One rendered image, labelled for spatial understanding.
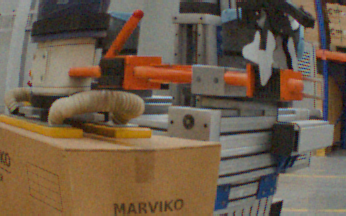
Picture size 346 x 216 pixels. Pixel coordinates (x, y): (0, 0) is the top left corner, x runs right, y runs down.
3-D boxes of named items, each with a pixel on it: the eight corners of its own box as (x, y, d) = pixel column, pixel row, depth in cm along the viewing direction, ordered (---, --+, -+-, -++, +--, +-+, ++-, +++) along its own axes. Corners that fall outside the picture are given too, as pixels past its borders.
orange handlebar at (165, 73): (11, 80, 171) (12, 67, 171) (77, 77, 193) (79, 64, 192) (293, 97, 106) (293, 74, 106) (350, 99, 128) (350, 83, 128)
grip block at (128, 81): (94, 87, 137) (97, 56, 136) (131, 87, 144) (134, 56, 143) (122, 89, 131) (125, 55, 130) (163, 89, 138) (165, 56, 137)
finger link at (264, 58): (243, 83, 113) (253, 34, 115) (269, 86, 109) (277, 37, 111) (231, 74, 111) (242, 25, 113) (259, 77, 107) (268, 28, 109)
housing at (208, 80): (189, 93, 122) (190, 64, 122) (217, 93, 127) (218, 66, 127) (222, 96, 117) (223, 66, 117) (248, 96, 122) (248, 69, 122)
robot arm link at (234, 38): (225, 51, 196) (223, 7, 195) (269, 57, 193) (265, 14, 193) (218, 49, 184) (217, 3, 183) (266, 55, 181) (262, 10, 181)
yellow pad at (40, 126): (-3, 121, 157) (-3, 103, 157) (19, 121, 164) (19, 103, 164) (51, 138, 133) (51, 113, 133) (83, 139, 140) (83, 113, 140)
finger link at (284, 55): (281, 80, 122) (269, 32, 119) (302, 82, 118) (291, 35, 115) (273, 86, 120) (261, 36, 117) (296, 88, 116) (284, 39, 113)
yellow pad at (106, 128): (39, 122, 170) (39, 103, 170) (63, 122, 177) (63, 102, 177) (115, 139, 147) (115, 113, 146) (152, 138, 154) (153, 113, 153)
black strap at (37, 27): (18, 39, 154) (20, 25, 154) (74, 35, 170) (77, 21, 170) (57, 30, 138) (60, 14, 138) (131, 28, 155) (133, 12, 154)
